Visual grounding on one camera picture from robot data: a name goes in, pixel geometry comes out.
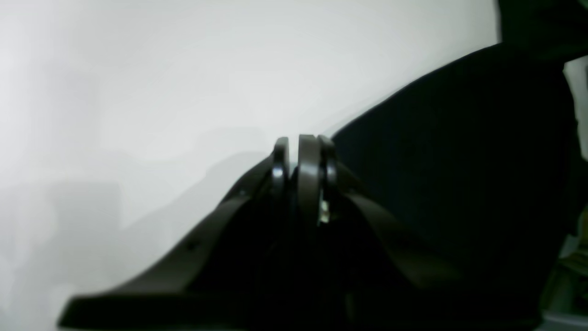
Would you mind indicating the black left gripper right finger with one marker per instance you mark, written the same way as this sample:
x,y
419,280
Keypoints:
x,y
379,276

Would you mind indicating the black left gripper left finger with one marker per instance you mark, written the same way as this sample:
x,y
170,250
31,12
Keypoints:
x,y
209,279

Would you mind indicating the black T-shirt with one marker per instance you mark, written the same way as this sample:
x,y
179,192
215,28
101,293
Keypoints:
x,y
482,156

